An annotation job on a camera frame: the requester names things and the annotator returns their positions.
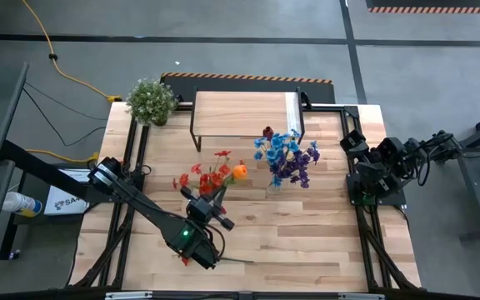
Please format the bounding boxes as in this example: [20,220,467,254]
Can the white bottle yellow blue label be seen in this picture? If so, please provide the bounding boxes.
[1,191,43,218]

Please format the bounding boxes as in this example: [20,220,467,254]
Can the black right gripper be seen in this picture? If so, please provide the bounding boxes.
[339,129,403,197]

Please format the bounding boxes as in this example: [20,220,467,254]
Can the potted plant white blossoms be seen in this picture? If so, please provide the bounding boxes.
[125,77,179,128]

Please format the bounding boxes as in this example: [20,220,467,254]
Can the yellow extension cable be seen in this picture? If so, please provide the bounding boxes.
[25,148,100,164]
[19,0,123,103]

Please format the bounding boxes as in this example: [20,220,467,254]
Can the blue artificial flower bunch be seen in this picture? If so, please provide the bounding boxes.
[252,128,320,188]

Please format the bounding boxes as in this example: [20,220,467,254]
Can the purple artificial flower bunch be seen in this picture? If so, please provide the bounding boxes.
[269,149,321,189]

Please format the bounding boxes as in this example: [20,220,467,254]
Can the white cardboard box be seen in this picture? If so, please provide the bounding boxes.
[42,168,95,217]

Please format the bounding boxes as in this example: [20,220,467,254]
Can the silver aluminium bracket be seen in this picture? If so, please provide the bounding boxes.
[104,291,154,300]
[337,292,387,300]

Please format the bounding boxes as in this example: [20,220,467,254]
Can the orange artificial tulip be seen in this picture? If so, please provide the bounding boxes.
[222,160,249,197]

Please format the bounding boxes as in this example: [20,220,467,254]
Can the black floor cable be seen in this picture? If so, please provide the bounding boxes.
[22,81,110,148]

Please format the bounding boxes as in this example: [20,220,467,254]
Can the red flower sprig thick stem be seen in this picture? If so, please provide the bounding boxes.
[180,256,255,268]

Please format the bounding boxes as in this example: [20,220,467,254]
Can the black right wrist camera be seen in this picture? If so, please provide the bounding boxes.
[375,137,408,163]

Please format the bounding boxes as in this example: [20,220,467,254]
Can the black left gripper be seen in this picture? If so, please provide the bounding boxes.
[180,186,236,232]

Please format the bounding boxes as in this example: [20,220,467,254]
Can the red flower bunch thin stems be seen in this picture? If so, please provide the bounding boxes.
[171,149,233,209]

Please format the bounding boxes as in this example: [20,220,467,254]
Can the wooden shelf black legs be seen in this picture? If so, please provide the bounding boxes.
[188,86,307,154]

